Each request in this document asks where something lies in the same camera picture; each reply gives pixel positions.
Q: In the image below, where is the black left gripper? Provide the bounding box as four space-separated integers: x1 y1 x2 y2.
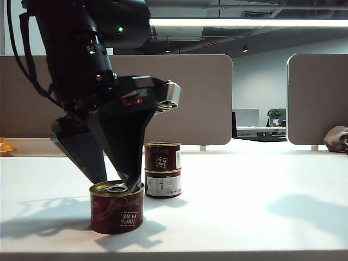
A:
50 75 170 193

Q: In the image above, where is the red can swirl print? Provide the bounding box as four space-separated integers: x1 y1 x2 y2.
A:
144 142 182 172
89 180 145 235

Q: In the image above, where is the red can white label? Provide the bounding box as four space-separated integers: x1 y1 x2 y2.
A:
144 167 182 198

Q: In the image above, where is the white desktop riser box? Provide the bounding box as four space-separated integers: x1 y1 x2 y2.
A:
0 137 69 157

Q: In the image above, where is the orange fruit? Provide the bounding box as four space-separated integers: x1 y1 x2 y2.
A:
0 138 17 156

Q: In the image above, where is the wide brown desk partition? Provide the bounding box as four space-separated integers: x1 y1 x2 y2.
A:
0 54 234 146

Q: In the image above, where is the grey distant desk partition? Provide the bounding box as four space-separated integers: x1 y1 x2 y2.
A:
234 108 259 128

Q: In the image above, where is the white distant desk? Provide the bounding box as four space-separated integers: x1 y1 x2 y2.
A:
236 126 287 137

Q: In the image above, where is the green potted plant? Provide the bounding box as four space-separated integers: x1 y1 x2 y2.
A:
267 109 285 128

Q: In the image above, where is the long ceiling light strip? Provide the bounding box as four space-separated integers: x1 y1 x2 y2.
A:
148 17 348 28

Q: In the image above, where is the narrow brown desk partition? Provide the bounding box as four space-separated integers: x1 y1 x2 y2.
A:
287 53 348 146

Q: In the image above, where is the brown cloth bag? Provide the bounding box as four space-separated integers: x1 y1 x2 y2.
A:
323 126 348 156

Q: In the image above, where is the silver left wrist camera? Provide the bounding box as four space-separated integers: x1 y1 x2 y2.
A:
158 80 182 111

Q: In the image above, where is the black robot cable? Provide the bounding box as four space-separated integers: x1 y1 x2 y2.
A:
6 0 65 107

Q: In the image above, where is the grey ceiling air duct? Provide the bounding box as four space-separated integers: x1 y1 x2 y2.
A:
150 26 205 42

